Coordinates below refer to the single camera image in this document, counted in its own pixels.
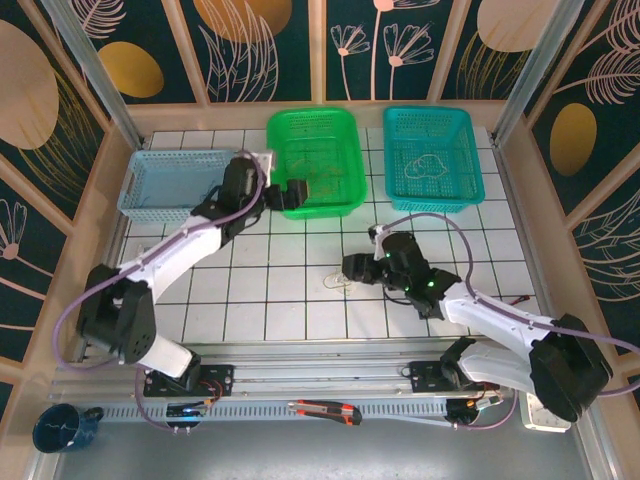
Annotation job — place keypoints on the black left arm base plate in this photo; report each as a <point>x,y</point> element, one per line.
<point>220,380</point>

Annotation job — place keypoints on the red black utility knife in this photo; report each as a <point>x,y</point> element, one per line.
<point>325,411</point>

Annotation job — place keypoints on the aluminium frame post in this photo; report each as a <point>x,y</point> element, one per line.
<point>537,75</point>
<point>102,85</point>

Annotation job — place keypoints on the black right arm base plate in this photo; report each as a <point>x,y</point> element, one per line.
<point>425,377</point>

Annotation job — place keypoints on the aluminium table side rail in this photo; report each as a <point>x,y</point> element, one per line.
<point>120,230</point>
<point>524,235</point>

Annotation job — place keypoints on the white square clock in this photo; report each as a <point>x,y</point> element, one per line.
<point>537,420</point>

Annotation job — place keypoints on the pile of rubber bands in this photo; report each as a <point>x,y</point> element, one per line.
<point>325,281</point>

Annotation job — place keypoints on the green plastic basket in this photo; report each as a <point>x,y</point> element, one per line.
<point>320,135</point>

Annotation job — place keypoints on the dark blue mug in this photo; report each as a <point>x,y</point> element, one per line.
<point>60,430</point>

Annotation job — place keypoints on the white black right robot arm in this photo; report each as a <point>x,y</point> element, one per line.
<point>490,315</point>

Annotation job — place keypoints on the small controller board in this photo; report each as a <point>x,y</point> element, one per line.
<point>185,411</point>
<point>470,407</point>

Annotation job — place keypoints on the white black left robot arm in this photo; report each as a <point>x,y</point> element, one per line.
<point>180,250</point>

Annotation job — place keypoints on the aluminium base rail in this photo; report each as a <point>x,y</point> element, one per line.
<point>320,372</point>

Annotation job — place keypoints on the light blue plastic basket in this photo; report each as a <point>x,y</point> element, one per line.
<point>165,180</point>

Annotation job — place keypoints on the teal plastic basket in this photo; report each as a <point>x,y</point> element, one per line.
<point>450,150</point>

